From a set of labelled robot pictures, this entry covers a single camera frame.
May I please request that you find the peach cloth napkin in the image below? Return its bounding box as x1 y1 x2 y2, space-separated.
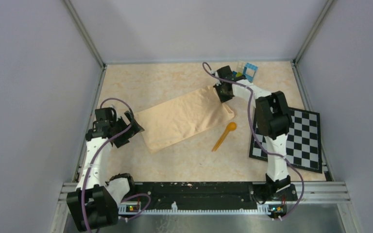
135 85 235 152

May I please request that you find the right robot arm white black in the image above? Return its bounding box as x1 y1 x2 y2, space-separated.
209 66 292 200

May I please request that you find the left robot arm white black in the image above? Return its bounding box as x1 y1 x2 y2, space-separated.
66 107 144 232

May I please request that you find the colourful toy brick model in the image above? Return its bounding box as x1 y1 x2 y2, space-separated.
233 61 258 82

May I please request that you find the orange plastic spoon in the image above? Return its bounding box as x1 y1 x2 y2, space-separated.
211 122 237 152

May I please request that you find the black white checkerboard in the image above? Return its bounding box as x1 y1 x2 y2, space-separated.
249 107 323 174

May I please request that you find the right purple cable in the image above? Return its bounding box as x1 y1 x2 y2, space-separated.
202 62 305 220

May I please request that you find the purple cable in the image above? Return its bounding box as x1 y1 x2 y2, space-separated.
80 98 152 233
202 62 305 220

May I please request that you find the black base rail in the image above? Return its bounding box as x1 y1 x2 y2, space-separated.
127 182 298 210

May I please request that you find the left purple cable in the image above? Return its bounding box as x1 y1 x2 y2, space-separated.
80 98 152 233

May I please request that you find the aluminium frame profile front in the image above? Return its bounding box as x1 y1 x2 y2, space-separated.
59 182 350 219

